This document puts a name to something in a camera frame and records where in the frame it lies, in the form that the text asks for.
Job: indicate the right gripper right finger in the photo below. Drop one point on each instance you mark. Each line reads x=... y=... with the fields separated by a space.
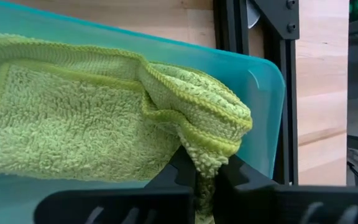
x=259 y=202

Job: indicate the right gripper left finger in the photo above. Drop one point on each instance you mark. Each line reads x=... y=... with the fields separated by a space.
x=154 y=202

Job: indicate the lime green microfiber towel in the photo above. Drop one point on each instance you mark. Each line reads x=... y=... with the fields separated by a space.
x=73 y=124

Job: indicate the translucent teal plastic bin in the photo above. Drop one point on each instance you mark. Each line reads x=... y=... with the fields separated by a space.
x=244 y=77

